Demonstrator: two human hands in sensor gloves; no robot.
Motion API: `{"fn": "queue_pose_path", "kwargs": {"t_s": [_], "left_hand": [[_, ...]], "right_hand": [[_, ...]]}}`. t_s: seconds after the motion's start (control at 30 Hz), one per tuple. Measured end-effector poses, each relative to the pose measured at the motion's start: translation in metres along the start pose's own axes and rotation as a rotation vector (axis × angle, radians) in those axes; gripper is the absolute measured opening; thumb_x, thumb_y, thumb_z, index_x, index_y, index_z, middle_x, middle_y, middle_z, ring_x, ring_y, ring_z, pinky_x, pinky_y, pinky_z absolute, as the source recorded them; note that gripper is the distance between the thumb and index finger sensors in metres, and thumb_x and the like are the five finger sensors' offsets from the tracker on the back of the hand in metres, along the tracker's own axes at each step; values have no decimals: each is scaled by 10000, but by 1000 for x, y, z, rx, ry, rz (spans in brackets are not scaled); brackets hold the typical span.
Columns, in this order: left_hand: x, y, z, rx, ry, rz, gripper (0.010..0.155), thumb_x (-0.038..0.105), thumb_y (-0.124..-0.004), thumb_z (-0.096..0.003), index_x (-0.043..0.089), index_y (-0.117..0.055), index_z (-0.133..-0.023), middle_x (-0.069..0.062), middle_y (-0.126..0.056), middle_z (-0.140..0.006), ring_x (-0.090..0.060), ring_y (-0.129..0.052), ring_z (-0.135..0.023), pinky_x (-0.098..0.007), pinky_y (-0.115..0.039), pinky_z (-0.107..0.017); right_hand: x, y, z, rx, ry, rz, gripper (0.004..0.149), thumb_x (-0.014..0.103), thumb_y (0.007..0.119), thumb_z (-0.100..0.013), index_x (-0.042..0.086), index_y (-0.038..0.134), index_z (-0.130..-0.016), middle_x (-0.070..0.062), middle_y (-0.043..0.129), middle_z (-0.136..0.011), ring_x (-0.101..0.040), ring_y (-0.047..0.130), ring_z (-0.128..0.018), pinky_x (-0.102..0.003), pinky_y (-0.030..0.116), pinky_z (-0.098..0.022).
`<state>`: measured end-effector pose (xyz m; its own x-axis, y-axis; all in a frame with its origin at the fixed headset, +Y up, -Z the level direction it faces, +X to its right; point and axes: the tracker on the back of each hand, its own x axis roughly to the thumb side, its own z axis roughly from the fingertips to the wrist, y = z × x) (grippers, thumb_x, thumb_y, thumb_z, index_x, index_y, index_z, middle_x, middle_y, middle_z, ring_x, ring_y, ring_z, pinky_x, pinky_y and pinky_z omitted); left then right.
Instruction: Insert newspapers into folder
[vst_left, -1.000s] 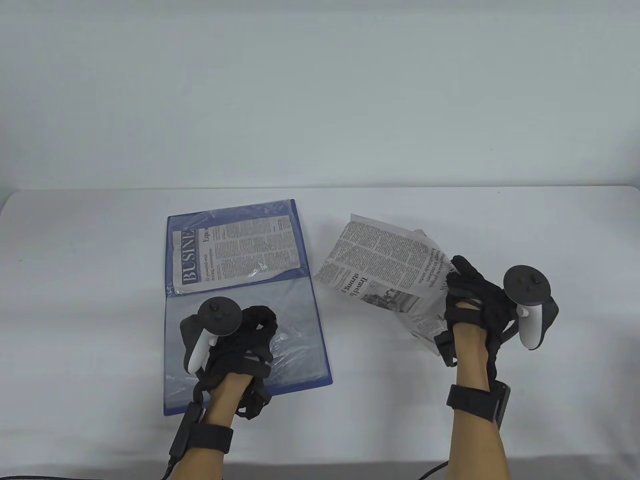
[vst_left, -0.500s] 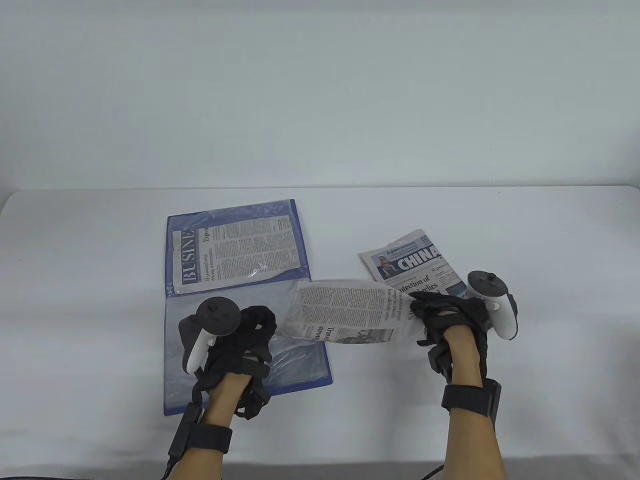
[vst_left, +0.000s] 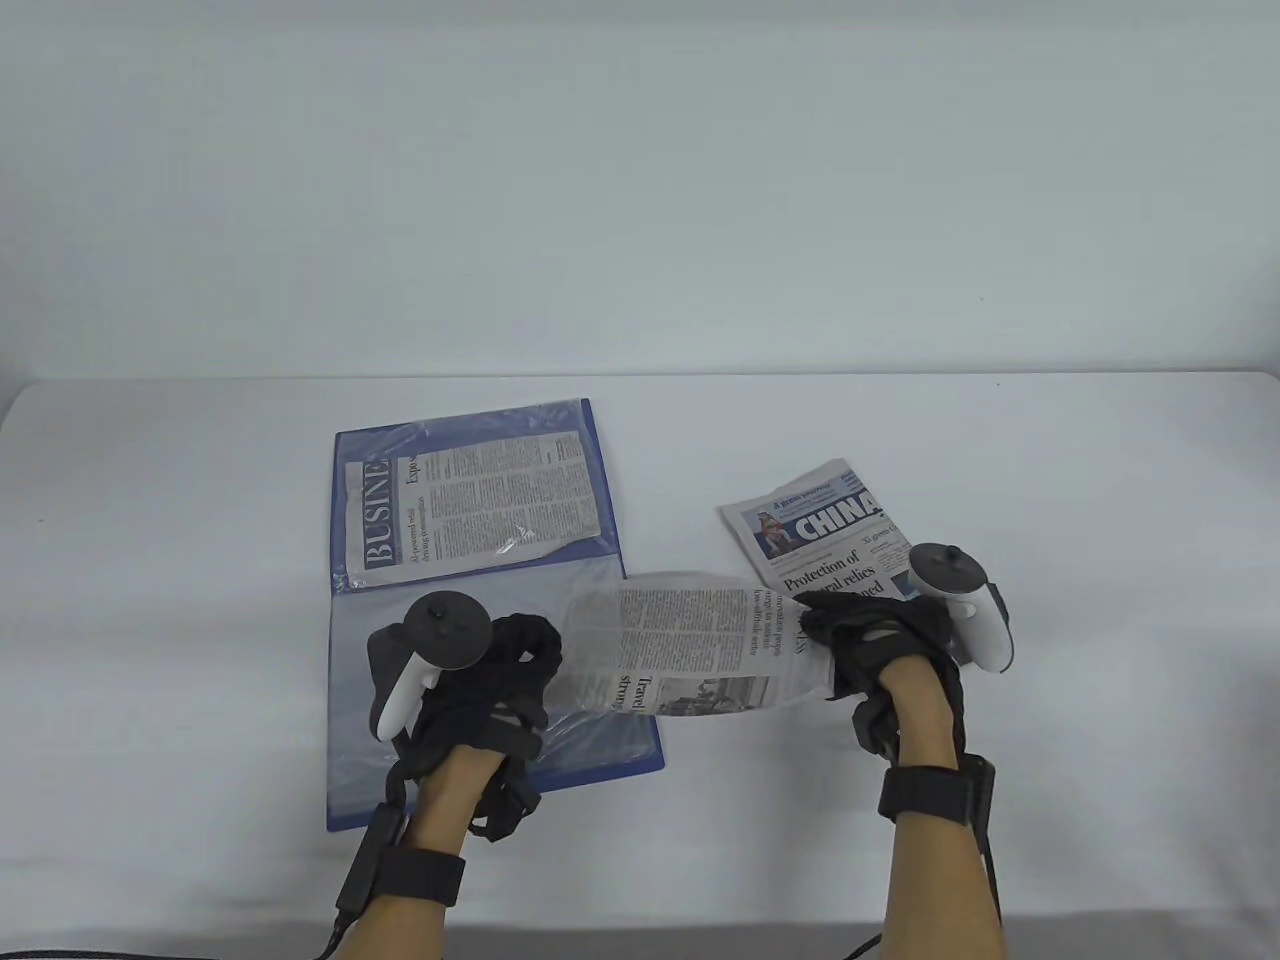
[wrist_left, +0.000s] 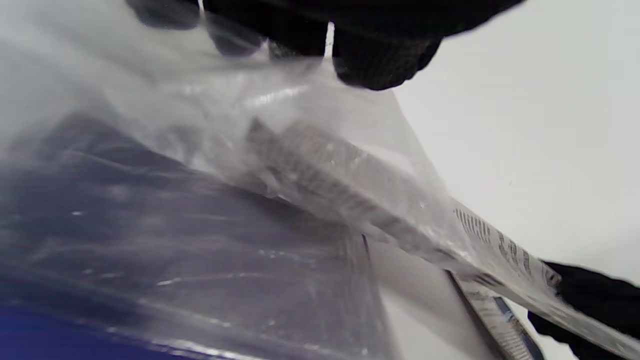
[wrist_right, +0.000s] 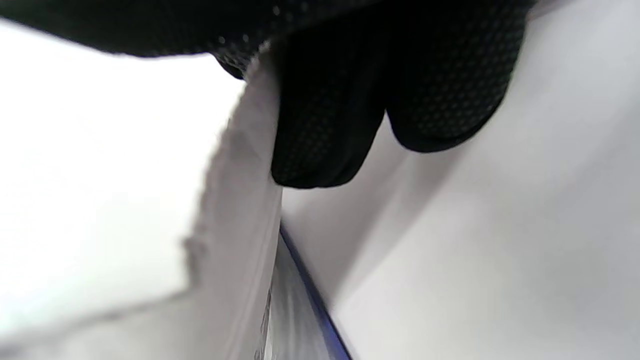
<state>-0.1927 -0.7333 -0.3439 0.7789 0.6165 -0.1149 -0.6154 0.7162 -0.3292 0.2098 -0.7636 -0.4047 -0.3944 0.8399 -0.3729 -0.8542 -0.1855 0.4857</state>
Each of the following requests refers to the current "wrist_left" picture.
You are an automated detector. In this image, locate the dark blue folded garment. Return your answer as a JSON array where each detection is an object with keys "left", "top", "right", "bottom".
[{"left": 0, "top": 112, "right": 398, "bottom": 360}]

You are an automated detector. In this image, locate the person's left hand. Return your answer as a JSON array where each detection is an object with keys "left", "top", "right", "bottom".
[{"left": 125, "top": 0, "right": 527, "bottom": 92}]

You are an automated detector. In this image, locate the clear plastic packaging bag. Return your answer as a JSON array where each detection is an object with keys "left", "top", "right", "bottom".
[{"left": 0, "top": 0, "right": 640, "bottom": 360}]

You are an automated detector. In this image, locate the person's right hand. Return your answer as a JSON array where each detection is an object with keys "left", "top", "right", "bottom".
[{"left": 527, "top": 260, "right": 640, "bottom": 360}]

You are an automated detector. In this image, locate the white printed bag label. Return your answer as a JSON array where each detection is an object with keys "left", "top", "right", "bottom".
[{"left": 450, "top": 200, "right": 640, "bottom": 360}]

